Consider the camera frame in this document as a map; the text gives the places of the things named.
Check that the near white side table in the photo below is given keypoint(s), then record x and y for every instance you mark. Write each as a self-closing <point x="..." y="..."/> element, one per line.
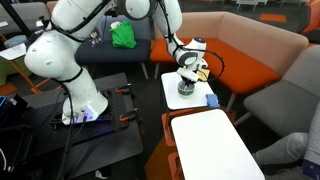
<point x="178" y="95"/>

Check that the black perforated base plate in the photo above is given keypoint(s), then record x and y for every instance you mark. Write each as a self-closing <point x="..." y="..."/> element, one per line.
<point x="51" y="128"/>

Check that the grey sofa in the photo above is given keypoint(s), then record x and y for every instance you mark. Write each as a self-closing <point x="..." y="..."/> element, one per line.
<point x="288" y="105"/>

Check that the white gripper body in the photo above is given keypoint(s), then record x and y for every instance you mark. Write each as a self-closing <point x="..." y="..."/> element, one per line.
<point x="190" y="72"/>

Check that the far white side table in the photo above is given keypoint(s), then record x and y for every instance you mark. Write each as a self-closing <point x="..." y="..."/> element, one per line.
<point x="210" y="148"/>

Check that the yellow snack bag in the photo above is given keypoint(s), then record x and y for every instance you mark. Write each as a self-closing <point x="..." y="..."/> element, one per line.
<point x="203" y="74"/>

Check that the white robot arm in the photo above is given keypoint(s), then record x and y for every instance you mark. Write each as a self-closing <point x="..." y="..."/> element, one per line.
<point x="56" y="53"/>

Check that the orange black clamp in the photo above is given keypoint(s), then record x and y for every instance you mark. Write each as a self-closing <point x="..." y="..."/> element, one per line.
<point x="126" y="89"/>
<point x="132" y="115"/>

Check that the person in grey sweater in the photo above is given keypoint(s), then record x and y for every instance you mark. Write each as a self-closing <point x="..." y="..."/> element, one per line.
<point x="291" y="148"/>

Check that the green bag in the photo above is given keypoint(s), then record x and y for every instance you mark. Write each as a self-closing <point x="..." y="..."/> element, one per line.
<point x="122" y="35"/>

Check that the blue sponge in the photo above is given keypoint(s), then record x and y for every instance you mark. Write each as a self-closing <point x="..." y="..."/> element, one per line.
<point x="212" y="101"/>

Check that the dark blue chair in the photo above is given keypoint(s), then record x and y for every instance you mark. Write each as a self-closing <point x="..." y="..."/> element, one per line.
<point x="110" y="43"/>

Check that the white and green mug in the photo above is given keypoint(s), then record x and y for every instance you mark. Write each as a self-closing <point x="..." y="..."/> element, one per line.
<point x="184" y="93"/>

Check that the orange sofa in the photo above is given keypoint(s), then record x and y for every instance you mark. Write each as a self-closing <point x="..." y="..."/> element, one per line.
<point x="242" y="53"/>

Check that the white side table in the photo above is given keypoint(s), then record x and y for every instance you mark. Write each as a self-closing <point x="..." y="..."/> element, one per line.
<point x="178" y="95"/>
<point x="210" y="148"/>

